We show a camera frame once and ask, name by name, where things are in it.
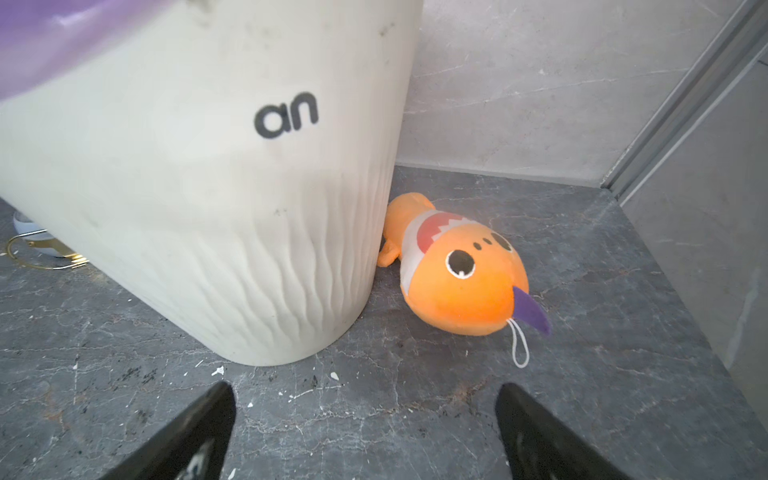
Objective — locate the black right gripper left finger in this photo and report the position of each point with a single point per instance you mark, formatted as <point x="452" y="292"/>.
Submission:
<point x="192" y="446"/>

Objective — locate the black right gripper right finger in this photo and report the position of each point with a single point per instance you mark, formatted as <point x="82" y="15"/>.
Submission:
<point x="540" y="446"/>

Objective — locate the orange fish plush toy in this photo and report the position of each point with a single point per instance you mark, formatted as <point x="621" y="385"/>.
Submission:
<point x="457" y="274"/>

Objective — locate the cream plastic waste bin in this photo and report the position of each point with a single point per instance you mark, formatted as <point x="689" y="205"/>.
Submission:
<point x="229" y="163"/>

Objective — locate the pink bin liner bag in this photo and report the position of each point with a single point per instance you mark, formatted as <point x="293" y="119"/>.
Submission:
<point x="42" y="40"/>

